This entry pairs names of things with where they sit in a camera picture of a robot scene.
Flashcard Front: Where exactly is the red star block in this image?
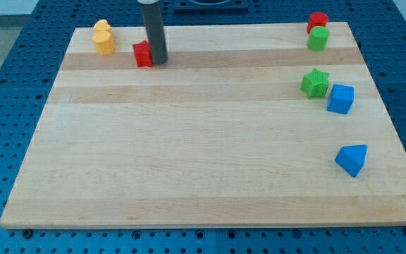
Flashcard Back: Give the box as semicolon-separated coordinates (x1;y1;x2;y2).
133;40;154;68

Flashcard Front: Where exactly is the green star block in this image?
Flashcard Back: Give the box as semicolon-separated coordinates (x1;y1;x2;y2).
300;68;329;99

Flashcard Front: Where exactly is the green circle block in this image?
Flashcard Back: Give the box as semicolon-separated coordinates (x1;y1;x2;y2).
307;26;330;52

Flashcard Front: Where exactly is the red circle block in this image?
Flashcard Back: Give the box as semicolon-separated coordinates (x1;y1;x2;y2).
307;11;329;34

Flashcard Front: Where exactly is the light wooden board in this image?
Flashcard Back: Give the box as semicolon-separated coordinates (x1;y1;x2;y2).
0;22;406;229

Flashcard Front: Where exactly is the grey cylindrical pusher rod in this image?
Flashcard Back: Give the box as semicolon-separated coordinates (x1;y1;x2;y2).
138;0;168;64

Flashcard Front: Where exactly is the yellow hexagon block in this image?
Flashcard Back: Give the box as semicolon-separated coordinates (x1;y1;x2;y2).
92;31;115;56

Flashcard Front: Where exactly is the blue cube block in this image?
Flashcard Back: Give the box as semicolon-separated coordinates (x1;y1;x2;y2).
327;84;355;114

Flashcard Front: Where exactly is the yellow heart block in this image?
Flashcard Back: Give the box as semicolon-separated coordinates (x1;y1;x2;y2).
94;19;112;33

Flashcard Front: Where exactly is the blue triangle block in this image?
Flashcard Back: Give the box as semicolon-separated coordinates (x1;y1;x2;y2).
335;145;368;178

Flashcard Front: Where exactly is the dark blue base plate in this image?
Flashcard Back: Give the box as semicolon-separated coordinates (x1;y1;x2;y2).
172;0;249;13

